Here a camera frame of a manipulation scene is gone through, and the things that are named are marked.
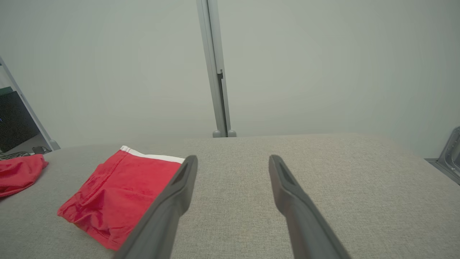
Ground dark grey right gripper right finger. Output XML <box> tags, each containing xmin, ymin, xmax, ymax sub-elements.
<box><xmin>268</xmin><ymin>154</ymin><xmax>351</xmax><ymax>259</ymax></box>

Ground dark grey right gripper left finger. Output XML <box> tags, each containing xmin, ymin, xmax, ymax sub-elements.
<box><xmin>113</xmin><ymin>155</ymin><xmax>198</xmax><ymax>259</ymax></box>

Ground red shorts white trim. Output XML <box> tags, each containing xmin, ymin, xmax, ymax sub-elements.
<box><xmin>57</xmin><ymin>145</ymin><xmax>186</xmax><ymax>251</ymax></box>

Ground red jersey with lettering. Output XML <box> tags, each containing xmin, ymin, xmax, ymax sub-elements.
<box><xmin>0</xmin><ymin>154</ymin><xmax>49</xmax><ymax>199</ymax></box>

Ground black cabinet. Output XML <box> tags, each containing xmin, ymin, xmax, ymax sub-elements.
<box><xmin>0</xmin><ymin>86</ymin><xmax>41</xmax><ymax>154</ymax></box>

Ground grey partition post twin feet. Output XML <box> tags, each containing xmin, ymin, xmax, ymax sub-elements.
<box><xmin>196</xmin><ymin>0</ymin><xmax>237</xmax><ymax>138</ymax></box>

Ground black floor cable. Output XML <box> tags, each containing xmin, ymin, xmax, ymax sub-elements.
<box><xmin>0</xmin><ymin>150</ymin><xmax>33</xmax><ymax>161</ymax></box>

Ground grey metal bracket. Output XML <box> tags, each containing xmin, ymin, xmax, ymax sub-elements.
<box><xmin>424</xmin><ymin>126</ymin><xmax>460</xmax><ymax>186</ymax></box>

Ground grey slanted partition post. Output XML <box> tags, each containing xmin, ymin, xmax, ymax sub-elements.
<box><xmin>0</xmin><ymin>56</ymin><xmax>61</xmax><ymax>151</ymax></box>

